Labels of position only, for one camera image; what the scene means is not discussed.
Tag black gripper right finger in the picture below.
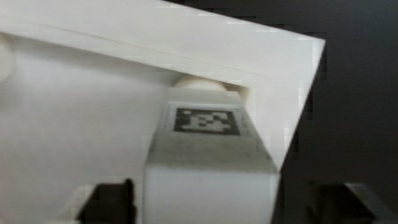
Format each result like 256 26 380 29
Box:
306 182 386 224

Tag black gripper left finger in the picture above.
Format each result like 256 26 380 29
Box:
76 179 137 224

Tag white leg with tag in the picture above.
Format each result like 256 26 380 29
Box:
142 76 279 224

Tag white square tabletop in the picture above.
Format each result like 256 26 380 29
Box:
0 0 325 224

